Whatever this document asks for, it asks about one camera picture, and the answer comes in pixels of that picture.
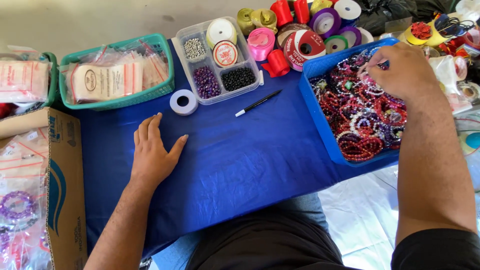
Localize heap of clear plastic packs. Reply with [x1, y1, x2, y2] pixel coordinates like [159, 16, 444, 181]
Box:
[427, 26, 480, 115]

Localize turquoise round object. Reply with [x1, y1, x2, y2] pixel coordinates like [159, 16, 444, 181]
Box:
[465, 132, 480, 150]

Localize small purple ribbon spool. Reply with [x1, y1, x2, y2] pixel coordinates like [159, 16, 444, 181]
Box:
[336, 25, 362, 49]

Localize blue plastic tray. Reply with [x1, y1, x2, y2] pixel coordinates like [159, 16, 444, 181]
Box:
[299, 37, 407, 167]

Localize heap of bead bracelets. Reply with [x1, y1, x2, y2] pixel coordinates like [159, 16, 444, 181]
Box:
[309, 47, 407, 163]

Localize person's left hand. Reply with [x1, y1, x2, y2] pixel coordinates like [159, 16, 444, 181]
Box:
[129, 112, 189, 189]

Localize clear compartment box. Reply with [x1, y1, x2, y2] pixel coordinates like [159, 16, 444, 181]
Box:
[175, 16, 262, 106]

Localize yellow tape roll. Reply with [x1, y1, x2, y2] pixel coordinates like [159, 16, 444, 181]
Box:
[403, 22, 434, 46]

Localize plain white ribbon spool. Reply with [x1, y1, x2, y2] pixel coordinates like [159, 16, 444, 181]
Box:
[356, 27, 374, 46]

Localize white plastic sheet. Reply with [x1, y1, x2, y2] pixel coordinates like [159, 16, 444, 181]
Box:
[319, 109, 480, 270]

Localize loose red ribbon piece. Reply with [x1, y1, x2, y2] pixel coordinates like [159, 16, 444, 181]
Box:
[261, 49, 291, 78]

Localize shiny gold ribbon roll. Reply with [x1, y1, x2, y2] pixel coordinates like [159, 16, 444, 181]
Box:
[250, 8, 278, 34]

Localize heap of bagged bracelets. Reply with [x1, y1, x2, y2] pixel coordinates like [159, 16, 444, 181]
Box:
[0, 127, 51, 270]

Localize brown ribbon spool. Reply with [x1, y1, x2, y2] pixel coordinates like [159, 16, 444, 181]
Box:
[276, 23, 312, 50]

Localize heap of purple beads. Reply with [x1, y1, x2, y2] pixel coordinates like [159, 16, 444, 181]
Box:
[193, 65, 222, 99]

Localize green plastic basket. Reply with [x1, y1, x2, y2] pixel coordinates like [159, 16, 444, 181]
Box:
[0, 52, 59, 109]

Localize olive gold ribbon roll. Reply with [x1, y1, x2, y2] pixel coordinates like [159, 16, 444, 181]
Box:
[236, 8, 256, 36]

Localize large red white ribbon spool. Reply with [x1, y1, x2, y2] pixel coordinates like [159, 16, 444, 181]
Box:
[283, 30, 327, 72]

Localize black plastic bag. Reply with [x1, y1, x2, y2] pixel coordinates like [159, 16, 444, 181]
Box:
[354, 0, 456, 36]

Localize white thread spool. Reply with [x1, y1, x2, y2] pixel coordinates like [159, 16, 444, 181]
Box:
[206, 18, 238, 49]

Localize blue tablecloth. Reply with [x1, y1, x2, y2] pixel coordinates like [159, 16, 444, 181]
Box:
[77, 37, 400, 259]

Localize white tape roll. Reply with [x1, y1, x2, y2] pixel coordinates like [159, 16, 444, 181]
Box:
[169, 89, 199, 116]

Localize red ribbon bow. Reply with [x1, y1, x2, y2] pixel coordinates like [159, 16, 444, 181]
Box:
[410, 22, 433, 40]

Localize pack of white zip bags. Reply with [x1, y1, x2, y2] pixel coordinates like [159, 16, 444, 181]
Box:
[0, 45, 51, 104]

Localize heap of silver beads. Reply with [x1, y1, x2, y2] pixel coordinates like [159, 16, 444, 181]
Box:
[184, 37, 207, 61]

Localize green ribbon spool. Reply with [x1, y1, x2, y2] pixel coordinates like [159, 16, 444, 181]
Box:
[324, 35, 349, 54]

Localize teal plastic basket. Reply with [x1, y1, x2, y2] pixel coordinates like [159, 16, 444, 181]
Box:
[59, 33, 175, 111]

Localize brown cardboard box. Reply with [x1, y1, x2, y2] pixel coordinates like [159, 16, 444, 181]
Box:
[0, 107, 88, 270]

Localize black cords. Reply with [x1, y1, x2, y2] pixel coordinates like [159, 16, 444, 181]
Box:
[435, 14, 476, 37]

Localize pile of clear zip bags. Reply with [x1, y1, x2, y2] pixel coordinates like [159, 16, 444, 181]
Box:
[62, 40, 169, 104]

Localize person's right hand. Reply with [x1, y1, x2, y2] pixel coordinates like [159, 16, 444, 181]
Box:
[358, 42, 439, 108]

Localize heap of black beads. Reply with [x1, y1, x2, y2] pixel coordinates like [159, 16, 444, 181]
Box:
[220, 67, 257, 92]

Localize black pen with white cap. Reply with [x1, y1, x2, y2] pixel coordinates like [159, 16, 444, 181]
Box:
[235, 89, 283, 118]

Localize large purple ribbon spool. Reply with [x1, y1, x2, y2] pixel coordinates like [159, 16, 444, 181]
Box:
[309, 7, 342, 40]

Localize white and blue ribbon spool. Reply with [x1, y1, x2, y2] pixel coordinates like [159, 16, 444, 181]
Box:
[333, 0, 362, 27]

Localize red and white cord spool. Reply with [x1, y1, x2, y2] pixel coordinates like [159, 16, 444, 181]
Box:
[212, 40, 239, 68]

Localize yellow ribbon roll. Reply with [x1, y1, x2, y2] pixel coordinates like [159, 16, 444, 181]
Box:
[310, 0, 334, 16]

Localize pink ribbon roll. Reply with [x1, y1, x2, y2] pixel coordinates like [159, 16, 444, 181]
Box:
[247, 27, 276, 62]

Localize person's black shirt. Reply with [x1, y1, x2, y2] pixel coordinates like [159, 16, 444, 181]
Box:
[185, 208, 480, 270]

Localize red ribbon roll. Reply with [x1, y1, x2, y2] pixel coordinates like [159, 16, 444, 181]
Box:
[270, 0, 294, 28]
[293, 0, 311, 25]

